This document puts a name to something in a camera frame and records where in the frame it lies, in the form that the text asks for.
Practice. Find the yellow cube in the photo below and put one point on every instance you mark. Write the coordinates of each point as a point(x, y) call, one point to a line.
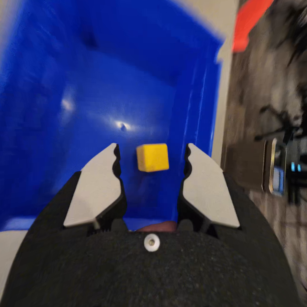
point(152, 157)

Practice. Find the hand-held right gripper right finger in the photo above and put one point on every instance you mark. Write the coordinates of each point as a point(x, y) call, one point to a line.
point(209, 191)

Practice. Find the dark device with blue light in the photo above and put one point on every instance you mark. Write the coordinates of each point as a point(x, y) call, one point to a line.
point(278, 168)

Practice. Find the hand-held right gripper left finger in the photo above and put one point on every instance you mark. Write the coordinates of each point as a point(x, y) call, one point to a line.
point(96, 191)

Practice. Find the blue plastic bin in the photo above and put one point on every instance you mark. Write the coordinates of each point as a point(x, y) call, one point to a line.
point(96, 96)

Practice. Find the orange traffic cone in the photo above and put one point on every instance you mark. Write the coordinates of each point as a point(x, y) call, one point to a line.
point(249, 21)

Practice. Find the grey desk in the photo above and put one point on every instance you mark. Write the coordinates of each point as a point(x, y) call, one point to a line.
point(225, 84)

